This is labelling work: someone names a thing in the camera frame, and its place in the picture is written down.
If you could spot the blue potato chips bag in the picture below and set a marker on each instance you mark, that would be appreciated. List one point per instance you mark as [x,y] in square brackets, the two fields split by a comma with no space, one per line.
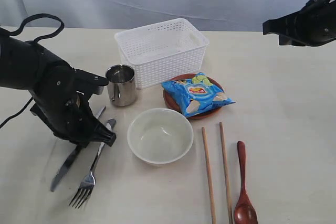
[196,95]

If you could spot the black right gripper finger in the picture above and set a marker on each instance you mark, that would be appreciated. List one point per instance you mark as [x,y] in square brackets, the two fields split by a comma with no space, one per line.
[285,26]
[284,40]

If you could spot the terracotta brown plate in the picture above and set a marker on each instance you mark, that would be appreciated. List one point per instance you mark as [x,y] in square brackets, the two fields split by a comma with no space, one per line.
[171,104]

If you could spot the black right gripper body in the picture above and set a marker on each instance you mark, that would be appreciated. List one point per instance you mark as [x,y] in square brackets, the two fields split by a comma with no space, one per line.
[315,23]

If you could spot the brown wooden handled spoon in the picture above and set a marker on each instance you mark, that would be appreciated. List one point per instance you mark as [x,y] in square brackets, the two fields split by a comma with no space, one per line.
[244,211]

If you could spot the wooden chopstick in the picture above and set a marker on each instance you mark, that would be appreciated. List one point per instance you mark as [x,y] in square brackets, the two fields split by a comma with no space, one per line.
[226,175]
[209,177]

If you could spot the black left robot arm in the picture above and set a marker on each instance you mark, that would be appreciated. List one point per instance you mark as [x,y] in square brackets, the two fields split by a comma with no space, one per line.
[61,93]

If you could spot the speckled beige ceramic bowl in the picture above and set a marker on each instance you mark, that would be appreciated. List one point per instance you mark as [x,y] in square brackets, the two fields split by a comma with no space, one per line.
[160,136]

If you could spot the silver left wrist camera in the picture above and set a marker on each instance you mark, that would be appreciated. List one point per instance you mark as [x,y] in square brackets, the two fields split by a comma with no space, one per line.
[89,83]

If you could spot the stainless steel fork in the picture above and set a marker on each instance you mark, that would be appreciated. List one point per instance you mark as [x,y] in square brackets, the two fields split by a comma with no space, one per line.
[88,182]

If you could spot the white perforated plastic basket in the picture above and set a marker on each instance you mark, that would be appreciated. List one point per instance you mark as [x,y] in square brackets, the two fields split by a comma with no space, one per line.
[161,51]

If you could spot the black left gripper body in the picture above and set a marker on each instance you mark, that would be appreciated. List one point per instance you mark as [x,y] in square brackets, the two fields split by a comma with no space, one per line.
[74,121]

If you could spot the stainless steel cup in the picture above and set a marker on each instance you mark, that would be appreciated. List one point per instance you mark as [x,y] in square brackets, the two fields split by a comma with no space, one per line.
[121,86]

